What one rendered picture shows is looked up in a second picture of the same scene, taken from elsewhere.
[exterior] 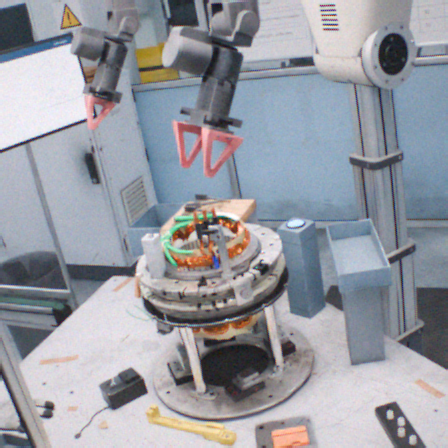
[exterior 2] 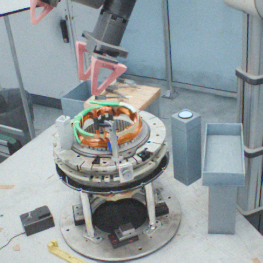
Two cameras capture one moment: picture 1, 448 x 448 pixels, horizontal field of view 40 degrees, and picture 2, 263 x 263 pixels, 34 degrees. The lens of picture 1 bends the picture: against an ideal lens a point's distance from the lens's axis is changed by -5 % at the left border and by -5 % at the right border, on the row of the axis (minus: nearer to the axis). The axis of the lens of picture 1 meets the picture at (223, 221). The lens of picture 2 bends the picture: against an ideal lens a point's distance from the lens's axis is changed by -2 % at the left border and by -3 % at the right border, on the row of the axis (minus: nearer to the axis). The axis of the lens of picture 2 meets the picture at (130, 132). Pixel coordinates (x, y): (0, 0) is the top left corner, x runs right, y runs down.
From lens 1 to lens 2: 0.25 m
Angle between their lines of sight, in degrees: 10
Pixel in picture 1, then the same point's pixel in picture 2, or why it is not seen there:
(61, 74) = not seen: outside the picture
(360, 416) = not seen: outside the picture
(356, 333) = (214, 212)
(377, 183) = (253, 95)
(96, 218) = (64, 66)
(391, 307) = (250, 188)
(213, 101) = (105, 33)
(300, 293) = (182, 166)
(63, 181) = (43, 37)
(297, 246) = (184, 132)
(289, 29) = not seen: outside the picture
